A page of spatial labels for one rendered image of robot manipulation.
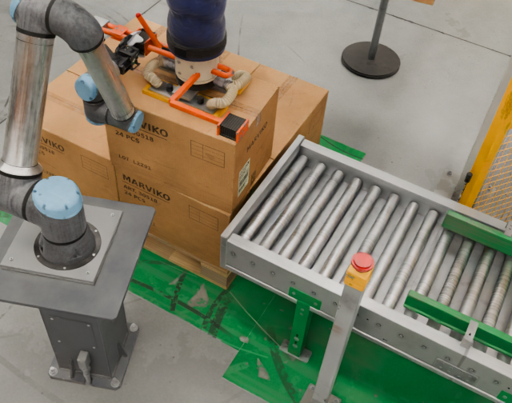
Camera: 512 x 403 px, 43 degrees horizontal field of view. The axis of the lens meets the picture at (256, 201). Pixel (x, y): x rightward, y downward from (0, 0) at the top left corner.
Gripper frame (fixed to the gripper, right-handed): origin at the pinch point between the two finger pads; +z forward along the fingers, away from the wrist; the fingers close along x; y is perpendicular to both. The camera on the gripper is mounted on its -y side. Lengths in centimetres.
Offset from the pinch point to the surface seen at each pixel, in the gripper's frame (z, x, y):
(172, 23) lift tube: -8.5, 20.7, 23.1
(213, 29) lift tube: -2.8, 20.4, 36.7
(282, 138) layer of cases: 33, -53, 53
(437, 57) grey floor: 220, -109, 82
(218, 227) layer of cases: -21, -64, 52
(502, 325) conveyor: -8, -59, 171
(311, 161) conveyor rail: 29, -56, 71
